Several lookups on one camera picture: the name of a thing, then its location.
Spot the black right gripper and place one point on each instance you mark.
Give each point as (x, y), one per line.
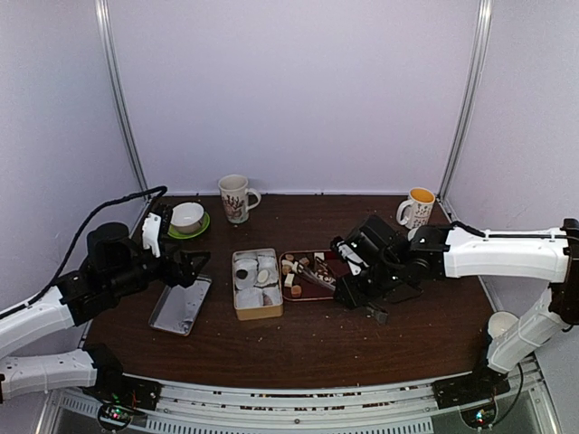
(353, 297)

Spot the left aluminium frame post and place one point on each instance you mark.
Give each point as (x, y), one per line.
(120, 104)

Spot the white oval chocolate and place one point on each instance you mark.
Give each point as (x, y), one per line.
(263, 276)

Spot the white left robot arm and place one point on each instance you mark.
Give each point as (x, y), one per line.
(66, 302)

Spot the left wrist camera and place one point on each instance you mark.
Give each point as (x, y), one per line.
(155, 228)

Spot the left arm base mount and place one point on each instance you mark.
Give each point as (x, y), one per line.
(129, 392)

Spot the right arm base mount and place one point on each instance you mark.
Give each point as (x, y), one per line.
(460, 391)

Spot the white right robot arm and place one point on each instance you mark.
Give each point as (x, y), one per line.
(545, 258)

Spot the metal tongs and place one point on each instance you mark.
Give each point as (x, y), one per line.
(324, 286)

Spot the white cup near arm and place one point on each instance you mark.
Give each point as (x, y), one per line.
(499, 322)

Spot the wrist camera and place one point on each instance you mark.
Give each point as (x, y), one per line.
(345, 252)
(155, 228)

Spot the metal front rail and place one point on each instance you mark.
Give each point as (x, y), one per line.
(403, 407)

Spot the floral mug beige inside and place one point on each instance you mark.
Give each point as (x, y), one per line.
(238, 198)

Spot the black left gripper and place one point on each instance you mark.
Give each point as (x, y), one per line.
(185, 277)

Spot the beige tin box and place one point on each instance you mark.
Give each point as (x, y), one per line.
(253, 300)

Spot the white mug yellow inside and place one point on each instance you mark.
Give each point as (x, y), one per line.
(416, 209)

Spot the red lacquer tray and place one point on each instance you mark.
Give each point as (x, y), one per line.
(331, 263)

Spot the green saucer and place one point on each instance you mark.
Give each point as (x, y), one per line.
(179, 233)

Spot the aluminium frame post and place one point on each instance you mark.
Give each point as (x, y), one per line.
(477, 62)
(120, 104)

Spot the gold ridged chocolate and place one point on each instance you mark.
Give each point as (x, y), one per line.
(296, 291)

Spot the right aluminium frame post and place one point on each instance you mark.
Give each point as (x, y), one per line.
(477, 62)

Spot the bear print tin lid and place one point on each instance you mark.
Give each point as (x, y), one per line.
(177, 308)

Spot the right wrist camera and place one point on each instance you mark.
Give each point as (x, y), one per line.
(345, 252)

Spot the white bowl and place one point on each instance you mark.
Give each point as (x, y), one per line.
(187, 217)

